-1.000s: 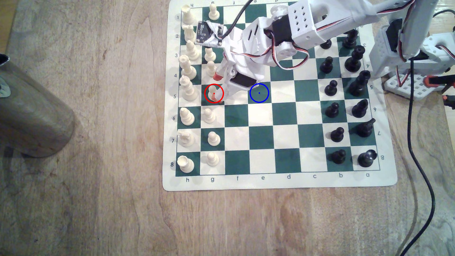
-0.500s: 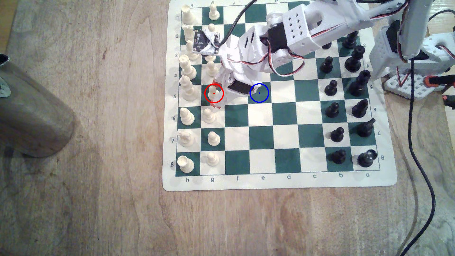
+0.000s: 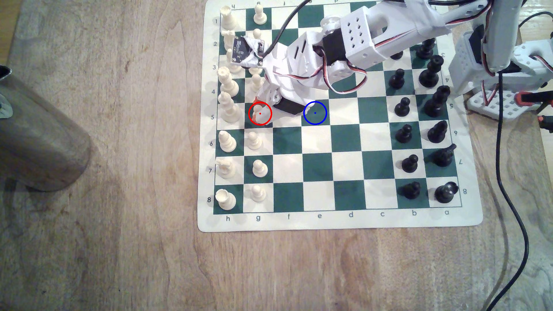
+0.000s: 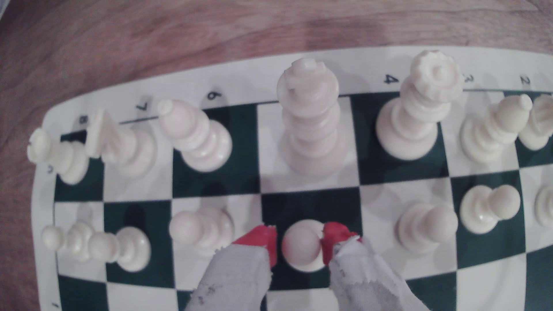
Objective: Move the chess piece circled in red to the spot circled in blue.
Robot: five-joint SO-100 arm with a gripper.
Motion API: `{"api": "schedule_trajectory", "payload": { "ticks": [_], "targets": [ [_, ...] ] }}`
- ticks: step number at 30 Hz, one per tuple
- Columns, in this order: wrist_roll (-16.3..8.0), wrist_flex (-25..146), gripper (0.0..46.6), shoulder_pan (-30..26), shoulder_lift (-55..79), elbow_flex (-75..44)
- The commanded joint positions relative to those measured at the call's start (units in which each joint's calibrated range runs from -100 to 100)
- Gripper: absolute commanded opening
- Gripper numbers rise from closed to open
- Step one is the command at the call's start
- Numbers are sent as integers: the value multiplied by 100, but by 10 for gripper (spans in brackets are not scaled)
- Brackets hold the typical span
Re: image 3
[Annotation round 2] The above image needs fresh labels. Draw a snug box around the green white chess mat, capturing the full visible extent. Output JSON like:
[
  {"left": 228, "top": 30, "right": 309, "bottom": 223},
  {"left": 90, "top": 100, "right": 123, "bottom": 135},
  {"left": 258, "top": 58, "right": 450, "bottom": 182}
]
[{"left": 197, "top": 0, "right": 484, "bottom": 233}]

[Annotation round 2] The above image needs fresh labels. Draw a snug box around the orange black clamp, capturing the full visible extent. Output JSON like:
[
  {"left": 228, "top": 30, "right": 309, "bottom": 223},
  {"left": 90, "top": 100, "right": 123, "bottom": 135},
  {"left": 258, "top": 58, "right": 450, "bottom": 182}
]
[{"left": 516, "top": 90, "right": 553, "bottom": 107}]

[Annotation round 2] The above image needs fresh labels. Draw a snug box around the grey metal cylinder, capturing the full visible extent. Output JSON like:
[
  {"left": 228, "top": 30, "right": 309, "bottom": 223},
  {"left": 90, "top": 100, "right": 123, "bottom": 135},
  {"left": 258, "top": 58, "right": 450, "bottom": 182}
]
[{"left": 0, "top": 65, "right": 94, "bottom": 193}]

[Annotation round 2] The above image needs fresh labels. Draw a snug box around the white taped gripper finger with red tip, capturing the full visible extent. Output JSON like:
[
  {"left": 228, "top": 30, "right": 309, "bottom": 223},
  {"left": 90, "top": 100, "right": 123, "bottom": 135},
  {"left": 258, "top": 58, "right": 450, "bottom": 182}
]
[
  {"left": 254, "top": 84, "right": 282, "bottom": 108},
  {"left": 266, "top": 97, "right": 304, "bottom": 126}
]

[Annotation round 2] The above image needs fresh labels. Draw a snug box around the black king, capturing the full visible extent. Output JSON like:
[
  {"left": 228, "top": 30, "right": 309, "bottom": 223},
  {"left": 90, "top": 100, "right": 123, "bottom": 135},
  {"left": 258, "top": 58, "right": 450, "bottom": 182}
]
[{"left": 425, "top": 85, "right": 451, "bottom": 117}]

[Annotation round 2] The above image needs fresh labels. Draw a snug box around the black queen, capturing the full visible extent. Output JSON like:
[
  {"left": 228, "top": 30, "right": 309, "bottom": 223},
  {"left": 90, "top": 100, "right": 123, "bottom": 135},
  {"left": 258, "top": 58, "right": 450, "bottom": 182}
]
[{"left": 419, "top": 55, "right": 444, "bottom": 88}]

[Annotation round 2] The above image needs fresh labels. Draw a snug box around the white queen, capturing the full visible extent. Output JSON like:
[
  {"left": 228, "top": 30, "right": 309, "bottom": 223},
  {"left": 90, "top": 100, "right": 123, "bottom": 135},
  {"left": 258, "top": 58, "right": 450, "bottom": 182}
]
[{"left": 217, "top": 66, "right": 239, "bottom": 97}]

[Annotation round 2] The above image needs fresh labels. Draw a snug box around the white bishop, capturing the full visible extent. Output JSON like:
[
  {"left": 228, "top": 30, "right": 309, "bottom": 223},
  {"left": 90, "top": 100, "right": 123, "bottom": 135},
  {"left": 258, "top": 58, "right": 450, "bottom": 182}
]
[
  {"left": 218, "top": 130, "right": 237, "bottom": 153},
  {"left": 226, "top": 48, "right": 243, "bottom": 74}
]

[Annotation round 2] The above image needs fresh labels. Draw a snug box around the thin black camera cable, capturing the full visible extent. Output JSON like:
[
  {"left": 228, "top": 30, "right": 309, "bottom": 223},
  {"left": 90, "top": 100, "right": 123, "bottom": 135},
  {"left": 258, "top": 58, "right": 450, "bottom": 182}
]
[{"left": 263, "top": 0, "right": 314, "bottom": 57}]

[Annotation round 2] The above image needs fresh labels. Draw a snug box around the white king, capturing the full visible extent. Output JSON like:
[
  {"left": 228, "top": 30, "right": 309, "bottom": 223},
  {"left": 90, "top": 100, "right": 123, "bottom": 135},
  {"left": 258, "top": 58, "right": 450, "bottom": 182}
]
[{"left": 218, "top": 92, "right": 242, "bottom": 124}]

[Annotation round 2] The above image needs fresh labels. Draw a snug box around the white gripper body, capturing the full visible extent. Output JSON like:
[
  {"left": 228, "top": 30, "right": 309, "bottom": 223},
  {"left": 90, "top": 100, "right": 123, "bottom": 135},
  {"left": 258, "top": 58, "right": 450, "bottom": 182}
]
[{"left": 263, "top": 32, "right": 332, "bottom": 103}]

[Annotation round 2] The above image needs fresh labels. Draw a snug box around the white knight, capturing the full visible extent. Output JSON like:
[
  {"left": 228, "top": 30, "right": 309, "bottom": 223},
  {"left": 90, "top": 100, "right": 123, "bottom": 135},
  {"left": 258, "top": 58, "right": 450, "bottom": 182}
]
[
  {"left": 215, "top": 158, "right": 237, "bottom": 179},
  {"left": 221, "top": 29, "right": 237, "bottom": 52}
]

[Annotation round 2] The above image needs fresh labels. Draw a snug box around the white perforated base plate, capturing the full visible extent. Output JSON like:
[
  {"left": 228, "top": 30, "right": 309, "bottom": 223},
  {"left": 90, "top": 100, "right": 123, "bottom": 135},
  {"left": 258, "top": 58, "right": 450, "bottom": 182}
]
[{"left": 466, "top": 88, "right": 543, "bottom": 122}]

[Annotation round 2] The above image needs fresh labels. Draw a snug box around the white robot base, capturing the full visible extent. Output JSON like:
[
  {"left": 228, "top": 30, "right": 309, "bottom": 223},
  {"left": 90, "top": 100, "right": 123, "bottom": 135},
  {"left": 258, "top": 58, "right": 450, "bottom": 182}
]
[{"left": 449, "top": 26, "right": 553, "bottom": 98}]

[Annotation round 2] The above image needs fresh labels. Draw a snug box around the black rook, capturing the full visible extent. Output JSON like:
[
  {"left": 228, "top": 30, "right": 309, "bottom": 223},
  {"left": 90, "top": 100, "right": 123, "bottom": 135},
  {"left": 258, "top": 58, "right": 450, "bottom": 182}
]
[{"left": 435, "top": 182, "right": 459, "bottom": 204}]

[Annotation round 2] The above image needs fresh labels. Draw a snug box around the thick black power cable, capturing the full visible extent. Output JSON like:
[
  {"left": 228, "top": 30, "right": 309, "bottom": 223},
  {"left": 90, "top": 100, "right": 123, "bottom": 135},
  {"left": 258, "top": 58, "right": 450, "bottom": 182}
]
[{"left": 486, "top": 71, "right": 530, "bottom": 311}]

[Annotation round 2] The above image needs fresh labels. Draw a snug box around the black bishop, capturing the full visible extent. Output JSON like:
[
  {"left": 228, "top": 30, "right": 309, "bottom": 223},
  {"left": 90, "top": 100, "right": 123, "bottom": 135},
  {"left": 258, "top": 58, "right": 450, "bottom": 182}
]
[
  {"left": 416, "top": 38, "right": 435, "bottom": 60},
  {"left": 428, "top": 120, "right": 448, "bottom": 143}
]

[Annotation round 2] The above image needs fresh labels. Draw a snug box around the small camera circuit board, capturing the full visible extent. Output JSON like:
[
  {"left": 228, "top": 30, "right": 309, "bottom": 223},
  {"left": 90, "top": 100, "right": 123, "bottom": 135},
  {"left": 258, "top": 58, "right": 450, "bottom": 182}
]
[{"left": 226, "top": 35, "right": 265, "bottom": 68}]

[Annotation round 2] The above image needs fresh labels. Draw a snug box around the black knight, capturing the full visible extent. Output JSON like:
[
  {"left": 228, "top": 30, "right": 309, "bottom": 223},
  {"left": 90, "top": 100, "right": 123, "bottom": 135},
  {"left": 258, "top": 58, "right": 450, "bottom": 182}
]
[{"left": 433, "top": 144, "right": 457, "bottom": 167}]

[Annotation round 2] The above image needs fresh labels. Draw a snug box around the white rook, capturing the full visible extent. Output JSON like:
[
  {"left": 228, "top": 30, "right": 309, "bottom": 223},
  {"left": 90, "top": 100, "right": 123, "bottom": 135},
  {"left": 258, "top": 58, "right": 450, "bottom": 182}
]
[
  {"left": 220, "top": 5, "right": 237, "bottom": 30},
  {"left": 215, "top": 189, "right": 237, "bottom": 211}
]

